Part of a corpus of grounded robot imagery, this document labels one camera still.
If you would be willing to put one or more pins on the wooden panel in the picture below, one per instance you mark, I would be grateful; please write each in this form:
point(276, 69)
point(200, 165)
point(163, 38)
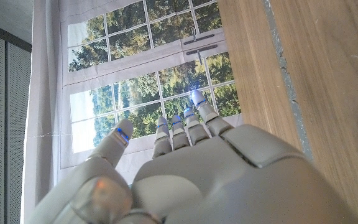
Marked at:
point(286, 77)

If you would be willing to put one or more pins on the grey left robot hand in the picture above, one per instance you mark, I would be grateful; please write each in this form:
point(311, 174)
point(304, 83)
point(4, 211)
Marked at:
point(222, 180)

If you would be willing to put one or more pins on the printed window backdrop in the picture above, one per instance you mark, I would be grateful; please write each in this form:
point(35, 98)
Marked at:
point(135, 46)

